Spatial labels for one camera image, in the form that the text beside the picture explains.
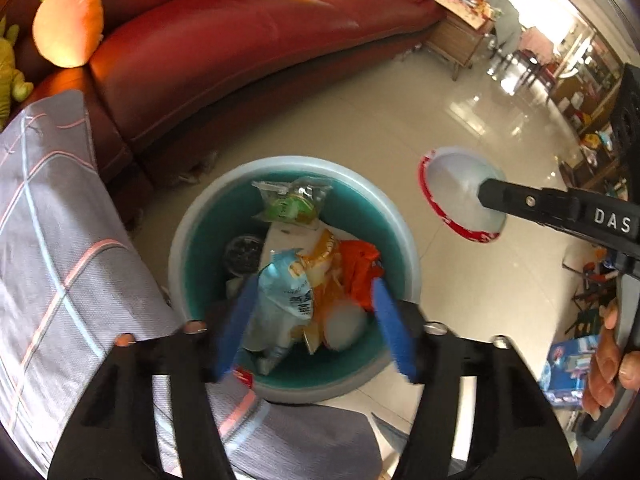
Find teal trash bin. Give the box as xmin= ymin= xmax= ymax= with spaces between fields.
xmin=167 ymin=156 xmax=421 ymax=405

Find white bowl red rim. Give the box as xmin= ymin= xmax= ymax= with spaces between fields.
xmin=417 ymin=146 xmax=507 ymax=243

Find green plush toy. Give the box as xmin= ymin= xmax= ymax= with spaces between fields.
xmin=0 ymin=17 xmax=35 ymax=131

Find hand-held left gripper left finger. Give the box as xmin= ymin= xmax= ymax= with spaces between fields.
xmin=47 ymin=272 xmax=261 ymax=480

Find blue white snack packet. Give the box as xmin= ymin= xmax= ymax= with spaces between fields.
xmin=245 ymin=249 xmax=316 ymax=373

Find wooden side table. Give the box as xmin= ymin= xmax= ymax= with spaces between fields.
xmin=425 ymin=7 xmax=496 ymax=81

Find orange snack packet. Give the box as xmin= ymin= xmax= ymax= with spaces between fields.
xmin=340 ymin=240 xmax=383 ymax=311

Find orange carrot plush toy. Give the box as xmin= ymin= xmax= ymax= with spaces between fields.
xmin=32 ymin=0 xmax=104 ymax=68

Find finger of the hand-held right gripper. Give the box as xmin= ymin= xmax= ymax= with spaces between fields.
xmin=477 ymin=178 xmax=572 ymax=235

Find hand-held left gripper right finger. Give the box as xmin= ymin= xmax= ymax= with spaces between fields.
xmin=371 ymin=277 xmax=576 ymax=480

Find purple plaid tablecloth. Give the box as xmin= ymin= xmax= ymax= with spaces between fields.
xmin=0 ymin=90 xmax=386 ymax=480

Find yellow snack packet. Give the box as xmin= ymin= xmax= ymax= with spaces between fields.
xmin=295 ymin=230 xmax=346 ymax=353

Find blue toy box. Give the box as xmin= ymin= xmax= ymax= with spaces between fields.
xmin=540 ymin=337 xmax=601 ymax=406

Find clear green printed packet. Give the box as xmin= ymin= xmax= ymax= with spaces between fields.
xmin=251 ymin=177 xmax=333 ymax=226

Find person's right hand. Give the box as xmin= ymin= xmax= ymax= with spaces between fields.
xmin=582 ymin=297 xmax=640 ymax=417

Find dark red leather sofa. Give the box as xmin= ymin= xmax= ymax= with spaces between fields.
xmin=0 ymin=0 xmax=446 ymax=186

